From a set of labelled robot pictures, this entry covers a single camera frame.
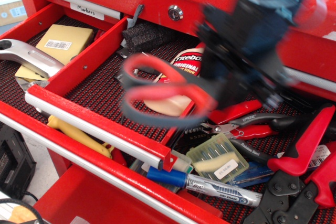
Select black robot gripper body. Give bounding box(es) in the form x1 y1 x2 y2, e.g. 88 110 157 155
195 0 329 111

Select white Markers label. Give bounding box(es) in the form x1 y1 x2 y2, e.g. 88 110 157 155
70 3 104 20

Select grey tape strip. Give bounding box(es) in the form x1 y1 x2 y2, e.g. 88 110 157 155
127 4 144 29

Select red tool chest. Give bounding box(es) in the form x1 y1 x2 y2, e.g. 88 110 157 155
1 0 252 223

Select blue cap dry erase marker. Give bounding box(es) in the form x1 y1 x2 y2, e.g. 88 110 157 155
147 167 263 207

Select black electronic box on floor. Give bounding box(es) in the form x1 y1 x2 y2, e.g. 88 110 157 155
1 123 36 199

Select round silver chest lock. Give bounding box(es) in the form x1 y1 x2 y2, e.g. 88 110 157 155
167 5 184 21

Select clear drill bit case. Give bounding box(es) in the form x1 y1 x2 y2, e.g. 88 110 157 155
186 133 249 183

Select Xytronic red handled cutters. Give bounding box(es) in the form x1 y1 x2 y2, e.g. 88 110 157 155
201 100 285 140

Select black stainless steel pliers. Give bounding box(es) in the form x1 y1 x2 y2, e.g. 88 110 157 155
229 139 277 165

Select red upper sliding drawer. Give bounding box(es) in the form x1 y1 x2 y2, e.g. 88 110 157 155
24 16 208 172

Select red and grey scissors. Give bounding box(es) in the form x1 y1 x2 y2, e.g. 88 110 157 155
122 53 226 128

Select yellow sticky note pad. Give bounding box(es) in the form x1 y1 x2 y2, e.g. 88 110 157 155
15 24 95 82

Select yellow handled tool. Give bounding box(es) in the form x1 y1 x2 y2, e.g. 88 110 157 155
47 115 112 159

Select red handled crimping tool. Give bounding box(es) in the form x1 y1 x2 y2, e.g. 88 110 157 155
244 104 335 223

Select silver metal tool handle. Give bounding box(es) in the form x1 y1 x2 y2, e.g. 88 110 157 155
1 39 64 78

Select black foam block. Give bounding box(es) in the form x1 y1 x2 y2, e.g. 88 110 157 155
122 22 177 54

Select Titebond wood glue bottle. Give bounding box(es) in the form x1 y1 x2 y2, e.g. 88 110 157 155
144 42 205 117

